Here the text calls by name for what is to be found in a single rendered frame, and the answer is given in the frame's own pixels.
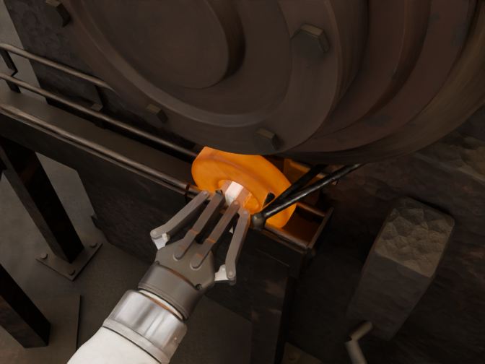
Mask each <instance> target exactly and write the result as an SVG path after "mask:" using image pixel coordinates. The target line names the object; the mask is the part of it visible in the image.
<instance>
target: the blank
mask: <svg viewBox="0 0 485 364"><path fill-rule="evenodd" d="M191 172H192V176H193V179H194V181H195V182H196V185H197V186H198V187H199V188H200V189H202V190H208V191H209V192H214V193H215V191H216V190H217V189H220V188H221V187H222V186H223V184H224V182H225V181H226V180H228V181H233V182H235V183H238V184H240V185H241V186H243V187H244V188H246V189H247V190H249V192H250V193H251V194H252V195H251V197H250V198H249V200H248V201H247V203H246V204H245V206H244V208H246V209H248V210H249V211H250V213H251V214H252V215H253V214H254V213H255V212H260V211H261V208H262V206H263V203H264V201H265V198H266V195H267V193H272V194H274V195H275V198H276V197H277V196H278V195H280V194H281V193H282V192H284V191H285V190H286V189H287V188H289V187H290V186H291V183H290V182H289V181H288V179H287V178H286V177H285V176H284V174H283V173H282V172H281V171H280V170H279V169H278V168H277V167H275V166H274V165H273V164H272V163H270V162H269V161H268V160H267V159H265V158H264V157H262V156H260V155H240V154H235V153H230V152H223V151H220V150H217V149H212V148H210V147H206V146H205V147H204V148H203V149H202V151H201V152H200V153H199V155H198V156H197V158H196V159H195V160H194V161H193V164H192V168H191ZM296 206H297V203H295V204H293V205H292V206H290V207H288V208H286V209H284V210H282V211H281V212H279V213H277V214H275V215H274V216H272V217H270V218H268V219H267V222H269V223H271V224H272V225H275V226H277V227H278V228H282V227H284V226H285V225H286V223H287V222H288V220H289V218H290V217H291V215H292V213H293V211H294V210H295V208H296Z"/></svg>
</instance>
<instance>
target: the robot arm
mask: <svg viewBox="0 0 485 364"><path fill-rule="evenodd" d="M251 195H252V194H251V193H250V192H249V190H247V189H246V188H244V187H243V186H241V185H240V184H238V183H235V182H233V181H228V180H226V181H225V182H224V184H223V186H222V187H221V188H218V189H217V190H216V191H215V193H214V192H209V191H208V190H203V191H202V192H201V193H200V194H199V195H197V196H196V197H195V198H194V199H193V200H192V201H190V202H189V203H188V204H187V205H186V206H185V207H184V208H182V209H181V210H180V211H179V213H177V214H176V215H175V216H174V217H173V218H172V219H171V220H169V221H168V222H167V223H166V224H165V225H162V226H160V227H158V228H155V229H153V230H152V231H151V233H150V235H151V237H152V240H153V243H154V245H156V246H157V249H158V251H157V253H156V259H155V261H154V263H153V265H151V266H150V268H149V269H148V271H147V273H146V274H145V275H144V276H143V278H142V279H141V281H140V283H139V284H138V285H137V287H138V288H137V290H138V291H137V290H127V291H126V292H125V294H124V295H123V297H122V298H121V299H120V301H119V302H118V304H117V305H116V307H115V308H114V309H113V311H112V312H111V314H110V315H109V316H108V317H107V318H106V319H105V320H104V322H103V325H102V326H101V327H100V329H99V330H98V331H97V333H96V334H95V335H94V336H93V337H92V338H91V339H89V340H88V341H87V342H85V343H84V344H83V345H82V346H81V347H80V348H79V349H78V350H77V351H76V353H75V354H74V355H73V356H72V357H71V359H70V360H69V362H68V363H67V364H168V363H169V362H170V358H171V357H172V355H173V354H174V352H175V351H176V349H177V347H178V345H179V344H180V342H181V340H182V339H183V337H184V336H185V334H186V332H187V326H186V324H185V323H184V321H185V320H188V319H189V317H190V316H191V314H192V313H193V311H194V309H195V308H196V306H197V305H198V303H199V301H200V299H201V298H202V297H203V295H204V293H205V292H206V291H207V290H209V289H211V288H212V287H213V286H214V285H215V283H220V282H227V283H228V284H229V285H234V284H235V283H236V270H235V268H236V266H237V261H238V259H239V256H240V252H241V250H242V247H243V243H244V240H245V236H246V234H247V231H248V227H249V224H250V211H249V210H248V209H246V208H244V206H245V204H246V203H247V201H248V200H249V198H250V197H251ZM225 202H226V204H227V205H229V207H228V209H227V211H226V212H225V213H224V215H223V216H222V218H221V220H220V221H219V222H218V224H217V226H216V227H215V228H214V230H213V231H212V233H211V235H210V236H209V237H208V238H207V239H206V240H205V241H204V243H203V244H202V245H201V244H200V242H201V240H202V238H203V237H204V236H205V234H206V232H207V231H208V229H209V228H210V227H211V225H212V223H213V222H214V221H215V219H216V218H217V216H218V214H219V213H220V212H221V210H222V208H223V207H224V203H225ZM202 212H203V213H202ZM201 213H202V214H201ZM200 214H201V216H200V217H199V218H198V220H197V221H196V223H195V225H194V226H193V227H192V229H191V230H189V231H188V232H187V234H186V235H185V237H184V239H181V240H178V241H176V242H174V243H171V244H169V243H170V240H171V239H172V238H174V237H175V236H176V235H177V234H178V233H179V232H180V231H181V230H183V229H184V228H185V227H186V226H187V225H188V224H189V223H191V222H192V221H193V220H194V219H195V218H196V217H197V216H198V215H200ZM238 218H239V220H238V222H237V226H236V228H235V232H234V235H233V237H232V241H231V244H230V247H229V250H228V252H227V257H226V261H225V264H223V265H221V266H220V268H219V271H218V272H217V273H215V268H214V256H215V254H216V252H217V249H218V248H219V247H220V245H221V244H222V241H223V240H224V239H225V237H226V236H227V234H228V232H229V231H230V230H231V228H232V226H233V225H234V223H235V222H236V220H237V219H238ZM168 244H169V245H168Z"/></svg>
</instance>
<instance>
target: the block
mask: <svg viewBox="0 0 485 364"><path fill-rule="evenodd" d="M454 230H455V219H453V218H452V217H451V216H450V215H448V214H445V213H444V212H441V211H439V210H437V209H434V208H432V207H430V206H427V205H426V204H423V203H421V202H419V201H417V200H414V199H412V198H410V197H407V196H400V197H399V198H398V199H396V200H395V201H394V203H393V206H392V207H391V209H390V211H389V213H388V216H387V217H386V219H385V221H384V223H383V226H382V227H381V229H380V232H379V233H378V235H377V237H376V239H375V242H374V243H373V245H372V247H371V249H370V252H369V254H368V257H367V260H366V262H365V263H364V266H363V268H362V271H361V274H360V276H359V279H358V280H357V283H356V285H355V288H354V290H353V293H352V294H351V297H350V299H349V302H348V304H347V307H346V309H345V311H344V318H345V319H346V320H347V321H348V322H350V323H352V324H354V325H357V324H359V323H360V322H361V321H364V320H366V321H369V322H371V324H372V325H373V327H374V330H373V331H371V332H370V334H373V335H375V336H376V337H379V338H381V339H383V340H387V341H389V340H391V339H392V338H393V337H394V336H395V334H396V332H397V331H398V330H399V329H400V327H401V325H402V324H403V322H404V321H405V320H406V318H407V317H408V315H409V314H410V312H411V311H412V310H413V308H414V306H415V305H416V304H417V303H418V301H419V299H420V298H421V297H422V295H423V294H424V292H425V291H426V289H427V288H428V287H429V285H430V284H431V282H432V281H433V279H434V278H435V276H436V273H437V271H438V269H439V267H440V264H441V262H442V259H443V256H444V255H445V252H446V250H447V247H448V244H449V242H450V239H451V238H452V235H453V232H454Z"/></svg>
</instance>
